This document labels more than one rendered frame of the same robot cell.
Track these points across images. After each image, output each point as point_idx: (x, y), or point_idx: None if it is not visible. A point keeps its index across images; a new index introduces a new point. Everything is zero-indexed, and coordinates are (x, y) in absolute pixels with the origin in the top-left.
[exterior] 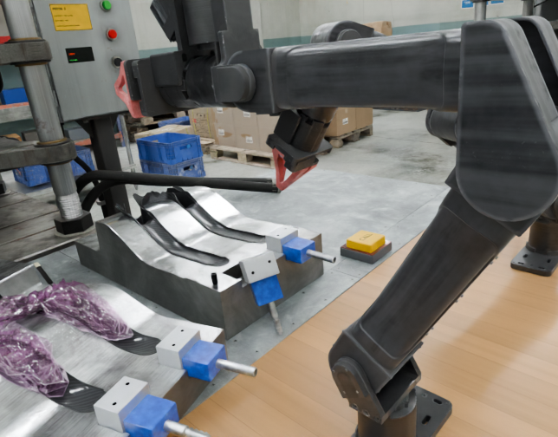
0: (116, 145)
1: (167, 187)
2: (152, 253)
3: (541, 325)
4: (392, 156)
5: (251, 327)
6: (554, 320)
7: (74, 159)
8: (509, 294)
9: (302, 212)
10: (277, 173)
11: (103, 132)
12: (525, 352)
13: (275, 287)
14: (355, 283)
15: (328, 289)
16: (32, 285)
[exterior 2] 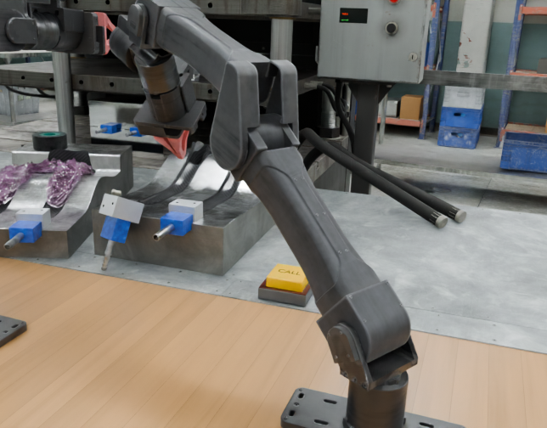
0: (375, 116)
1: None
2: (160, 183)
3: (138, 409)
4: None
5: (115, 259)
6: (152, 419)
7: (341, 118)
8: (213, 390)
9: (385, 247)
10: None
11: (364, 98)
12: (79, 394)
13: (111, 228)
14: (210, 293)
15: (191, 281)
16: (113, 168)
